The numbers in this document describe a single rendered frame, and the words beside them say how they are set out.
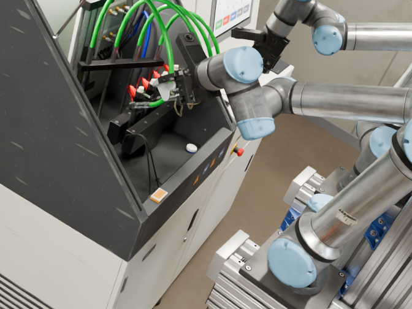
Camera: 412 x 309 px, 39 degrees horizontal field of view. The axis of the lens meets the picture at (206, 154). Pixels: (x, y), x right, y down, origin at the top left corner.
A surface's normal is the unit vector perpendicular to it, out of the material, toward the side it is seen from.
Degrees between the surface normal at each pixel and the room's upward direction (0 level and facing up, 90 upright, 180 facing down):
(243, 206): 0
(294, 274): 97
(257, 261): 0
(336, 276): 0
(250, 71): 49
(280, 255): 97
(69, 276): 90
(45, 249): 90
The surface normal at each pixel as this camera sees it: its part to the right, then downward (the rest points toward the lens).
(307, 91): -0.44, -0.41
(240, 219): 0.31, -0.78
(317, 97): -0.52, -0.08
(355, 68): -0.52, 0.34
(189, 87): 0.51, -0.04
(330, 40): -0.10, 0.54
